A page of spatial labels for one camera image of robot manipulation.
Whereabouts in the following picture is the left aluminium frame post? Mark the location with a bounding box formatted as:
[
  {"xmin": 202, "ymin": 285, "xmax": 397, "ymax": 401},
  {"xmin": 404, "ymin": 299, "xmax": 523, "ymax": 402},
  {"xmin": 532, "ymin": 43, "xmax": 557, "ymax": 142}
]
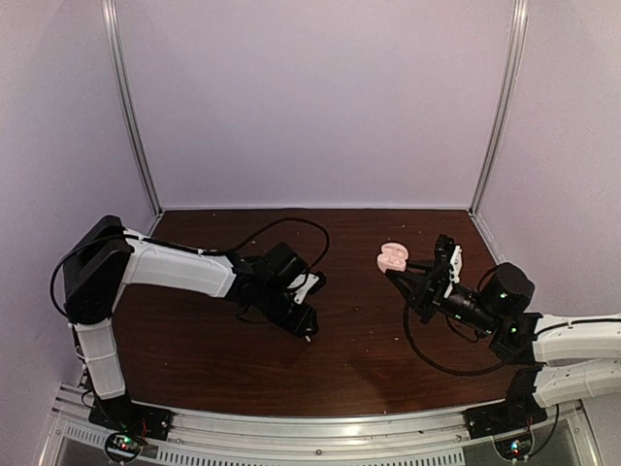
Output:
[{"xmin": 101, "ymin": 0, "xmax": 163, "ymax": 216}]

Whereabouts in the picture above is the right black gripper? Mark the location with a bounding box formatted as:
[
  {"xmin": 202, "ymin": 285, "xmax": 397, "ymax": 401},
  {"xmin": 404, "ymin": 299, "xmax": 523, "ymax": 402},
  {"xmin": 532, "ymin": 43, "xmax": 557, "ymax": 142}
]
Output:
[{"xmin": 386, "ymin": 260, "xmax": 502, "ymax": 337}]

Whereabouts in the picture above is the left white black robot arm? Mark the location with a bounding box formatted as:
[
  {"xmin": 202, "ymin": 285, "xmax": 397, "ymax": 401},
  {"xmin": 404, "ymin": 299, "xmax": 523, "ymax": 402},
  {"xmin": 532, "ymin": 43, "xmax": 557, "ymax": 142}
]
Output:
[{"xmin": 49, "ymin": 216, "xmax": 326, "ymax": 431}]

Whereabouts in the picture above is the right black cable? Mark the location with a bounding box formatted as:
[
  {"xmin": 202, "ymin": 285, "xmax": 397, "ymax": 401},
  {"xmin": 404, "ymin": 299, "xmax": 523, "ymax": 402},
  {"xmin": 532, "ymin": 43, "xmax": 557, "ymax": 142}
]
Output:
[{"xmin": 401, "ymin": 300, "xmax": 508, "ymax": 376}]

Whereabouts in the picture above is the black cable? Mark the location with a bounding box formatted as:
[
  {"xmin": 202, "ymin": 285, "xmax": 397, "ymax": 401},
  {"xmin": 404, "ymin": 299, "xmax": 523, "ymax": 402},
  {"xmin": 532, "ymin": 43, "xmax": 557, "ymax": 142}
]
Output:
[
  {"xmin": 198, "ymin": 217, "xmax": 331, "ymax": 292},
  {"xmin": 401, "ymin": 300, "xmax": 508, "ymax": 376}
]

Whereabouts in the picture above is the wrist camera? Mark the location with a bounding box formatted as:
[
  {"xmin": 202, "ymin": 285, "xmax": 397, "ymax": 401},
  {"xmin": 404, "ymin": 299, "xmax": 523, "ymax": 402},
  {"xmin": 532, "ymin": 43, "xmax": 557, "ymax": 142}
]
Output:
[
  {"xmin": 434, "ymin": 234, "xmax": 463, "ymax": 284},
  {"xmin": 287, "ymin": 272, "xmax": 326, "ymax": 304}
]

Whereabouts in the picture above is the left black cable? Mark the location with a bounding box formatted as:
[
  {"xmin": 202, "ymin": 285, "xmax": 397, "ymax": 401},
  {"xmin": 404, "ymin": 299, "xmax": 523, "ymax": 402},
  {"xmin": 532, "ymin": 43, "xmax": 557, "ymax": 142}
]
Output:
[{"xmin": 198, "ymin": 217, "xmax": 331, "ymax": 292}]

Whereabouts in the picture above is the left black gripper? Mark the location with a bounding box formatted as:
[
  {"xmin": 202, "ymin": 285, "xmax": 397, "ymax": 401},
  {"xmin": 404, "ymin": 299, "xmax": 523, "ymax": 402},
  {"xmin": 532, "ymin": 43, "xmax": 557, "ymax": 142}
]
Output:
[{"xmin": 256, "ymin": 282, "xmax": 319, "ymax": 338}]

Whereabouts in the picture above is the front aluminium rail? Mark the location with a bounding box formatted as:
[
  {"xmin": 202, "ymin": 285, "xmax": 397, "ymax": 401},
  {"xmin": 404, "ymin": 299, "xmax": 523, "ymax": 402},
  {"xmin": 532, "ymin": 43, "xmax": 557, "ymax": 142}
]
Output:
[{"xmin": 34, "ymin": 384, "xmax": 604, "ymax": 465}]

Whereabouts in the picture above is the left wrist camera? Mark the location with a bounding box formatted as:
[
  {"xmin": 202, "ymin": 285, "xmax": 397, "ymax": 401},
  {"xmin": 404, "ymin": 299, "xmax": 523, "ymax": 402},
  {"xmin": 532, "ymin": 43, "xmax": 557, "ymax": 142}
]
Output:
[{"xmin": 287, "ymin": 272, "xmax": 326, "ymax": 304}]

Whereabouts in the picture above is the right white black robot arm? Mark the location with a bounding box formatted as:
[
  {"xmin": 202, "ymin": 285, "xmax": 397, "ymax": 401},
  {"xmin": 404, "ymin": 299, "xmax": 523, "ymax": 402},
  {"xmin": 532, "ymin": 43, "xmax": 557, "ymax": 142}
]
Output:
[{"xmin": 376, "ymin": 254, "xmax": 620, "ymax": 429}]

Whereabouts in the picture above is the aluminium frame post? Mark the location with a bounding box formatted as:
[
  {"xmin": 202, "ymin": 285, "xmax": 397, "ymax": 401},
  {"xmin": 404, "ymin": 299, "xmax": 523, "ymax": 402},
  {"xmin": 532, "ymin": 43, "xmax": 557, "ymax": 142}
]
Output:
[
  {"xmin": 469, "ymin": 0, "xmax": 528, "ymax": 216},
  {"xmin": 101, "ymin": 0, "xmax": 163, "ymax": 216}
]

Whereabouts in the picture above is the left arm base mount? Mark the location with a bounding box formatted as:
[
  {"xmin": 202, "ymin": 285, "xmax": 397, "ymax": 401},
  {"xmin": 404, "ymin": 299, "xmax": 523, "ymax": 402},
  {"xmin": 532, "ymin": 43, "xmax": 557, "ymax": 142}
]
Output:
[{"xmin": 81, "ymin": 369, "xmax": 173, "ymax": 465}]

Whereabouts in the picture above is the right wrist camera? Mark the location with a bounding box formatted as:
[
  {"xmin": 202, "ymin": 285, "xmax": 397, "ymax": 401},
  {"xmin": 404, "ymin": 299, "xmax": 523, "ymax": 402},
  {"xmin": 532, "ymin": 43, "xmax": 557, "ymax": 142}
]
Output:
[{"xmin": 434, "ymin": 234, "xmax": 463, "ymax": 284}]

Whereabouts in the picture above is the pink round earbud case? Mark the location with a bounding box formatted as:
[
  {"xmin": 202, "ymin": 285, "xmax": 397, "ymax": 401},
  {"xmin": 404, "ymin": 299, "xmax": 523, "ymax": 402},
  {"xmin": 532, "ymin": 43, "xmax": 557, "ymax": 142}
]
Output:
[{"xmin": 376, "ymin": 242, "xmax": 409, "ymax": 273}]

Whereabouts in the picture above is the right aluminium frame post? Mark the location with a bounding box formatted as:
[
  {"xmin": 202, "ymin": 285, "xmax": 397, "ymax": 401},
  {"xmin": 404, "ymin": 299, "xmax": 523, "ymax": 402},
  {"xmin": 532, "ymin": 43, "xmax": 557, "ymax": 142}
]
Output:
[{"xmin": 469, "ymin": 0, "xmax": 528, "ymax": 216}]

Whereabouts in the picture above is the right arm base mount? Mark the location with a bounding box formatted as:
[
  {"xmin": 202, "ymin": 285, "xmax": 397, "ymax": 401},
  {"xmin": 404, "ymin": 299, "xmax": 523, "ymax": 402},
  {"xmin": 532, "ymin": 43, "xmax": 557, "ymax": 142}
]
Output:
[{"xmin": 464, "ymin": 367, "xmax": 548, "ymax": 462}]

